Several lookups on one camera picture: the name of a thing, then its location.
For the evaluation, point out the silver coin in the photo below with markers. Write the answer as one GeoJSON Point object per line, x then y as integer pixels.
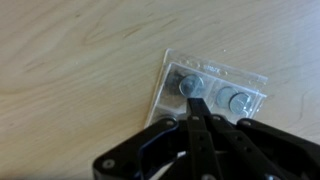
{"type": "Point", "coordinates": [225, 96]}
{"type": "Point", "coordinates": [240, 102]}
{"type": "Point", "coordinates": [191, 85]}

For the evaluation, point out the clear plastic object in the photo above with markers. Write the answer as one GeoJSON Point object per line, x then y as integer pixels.
{"type": "Point", "coordinates": [166, 86]}

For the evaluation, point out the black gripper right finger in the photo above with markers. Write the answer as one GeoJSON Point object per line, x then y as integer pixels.
{"type": "Point", "coordinates": [260, 146]}

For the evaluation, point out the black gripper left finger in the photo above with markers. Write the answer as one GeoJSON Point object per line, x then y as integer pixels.
{"type": "Point", "coordinates": [196, 140]}

